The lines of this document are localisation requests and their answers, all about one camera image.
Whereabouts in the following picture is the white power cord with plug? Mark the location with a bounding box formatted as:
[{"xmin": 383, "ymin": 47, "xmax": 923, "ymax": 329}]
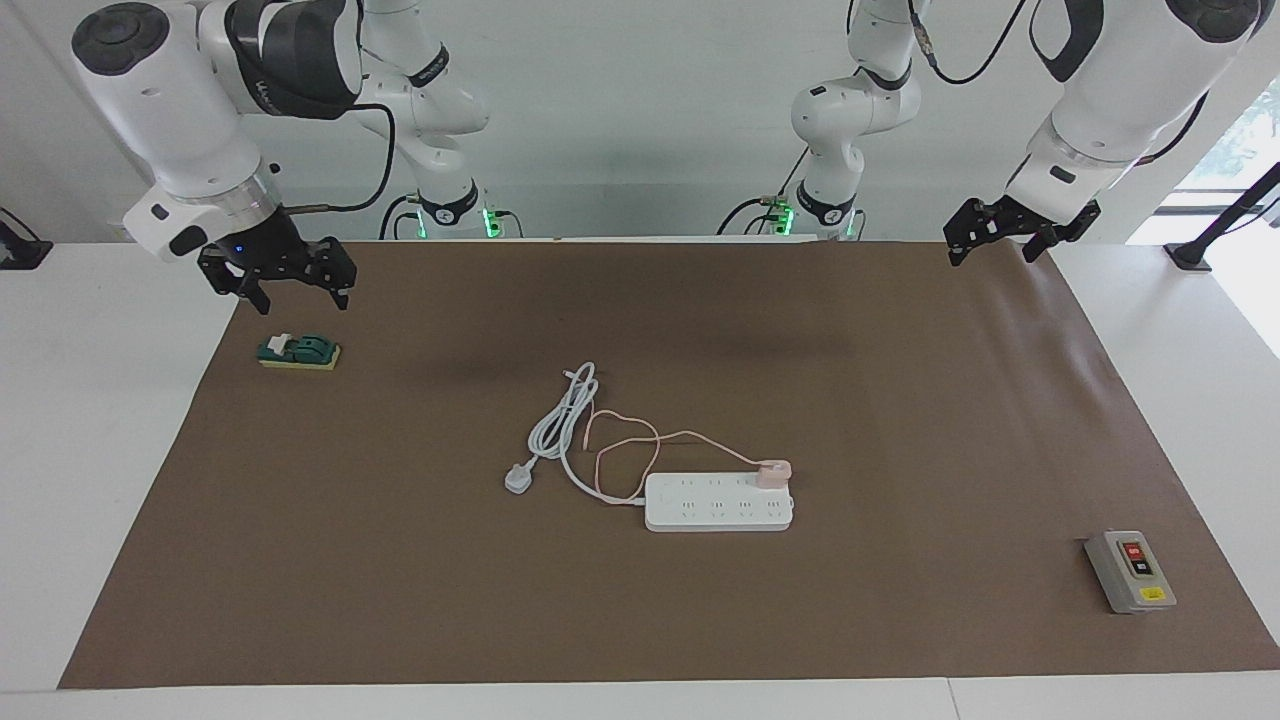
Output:
[{"xmin": 504, "ymin": 362, "xmax": 649, "ymax": 506}]

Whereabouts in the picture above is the black tripod stand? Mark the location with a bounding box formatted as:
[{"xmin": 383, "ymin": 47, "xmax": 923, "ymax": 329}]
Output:
[{"xmin": 1165, "ymin": 160, "xmax": 1280, "ymax": 273}]

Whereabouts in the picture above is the white power strip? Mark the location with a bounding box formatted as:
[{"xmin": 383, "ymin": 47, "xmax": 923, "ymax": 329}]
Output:
[{"xmin": 644, "ymin": 472, "xmax": 796, "ymax": 533}]

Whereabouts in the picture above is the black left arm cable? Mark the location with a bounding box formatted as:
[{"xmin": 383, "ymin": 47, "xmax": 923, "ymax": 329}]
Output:
[{"xmin": 905, "ymin": 0, "xmax": 1031, "ymax": 87}]

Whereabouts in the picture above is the green knife switch yellow base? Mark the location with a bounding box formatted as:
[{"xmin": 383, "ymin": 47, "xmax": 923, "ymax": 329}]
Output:
[{"xmin": 257, "ymin": 333, "xmax": 342, "ymax": 372}]

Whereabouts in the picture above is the grey push button box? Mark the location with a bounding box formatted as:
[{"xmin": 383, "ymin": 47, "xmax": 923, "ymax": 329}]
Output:
[{"xmin": 1085, "ymin": 530, "xmax": 1178, "ymax": 614}]

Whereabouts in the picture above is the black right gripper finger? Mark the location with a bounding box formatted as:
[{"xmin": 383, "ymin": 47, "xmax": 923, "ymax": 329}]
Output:
[
  {"xmin": 197, "ymin": 248, "xmax": 271, "ymax": 317},
  {"xmin": 303, "ymin": 237, "xmax": 359, "ymax": 312}
]

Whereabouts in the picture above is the pink charger cable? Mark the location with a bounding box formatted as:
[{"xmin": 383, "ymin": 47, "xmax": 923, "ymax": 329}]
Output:
[{"xmin": 585, "ymin": 410, "xmax": 763, "ymax": 501}]

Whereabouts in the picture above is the brown table mat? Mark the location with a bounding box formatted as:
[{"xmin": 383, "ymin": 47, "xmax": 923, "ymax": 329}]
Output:
[{"xmin": 58, "ymin": 240, "xmax": 1280, "ymax": 691}]

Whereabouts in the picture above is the black clamp stand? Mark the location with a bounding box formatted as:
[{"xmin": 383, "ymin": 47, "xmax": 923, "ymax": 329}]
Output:
[{"xmin": 0, "ymin": 207, "xmax": 53, "ymax": 271}]

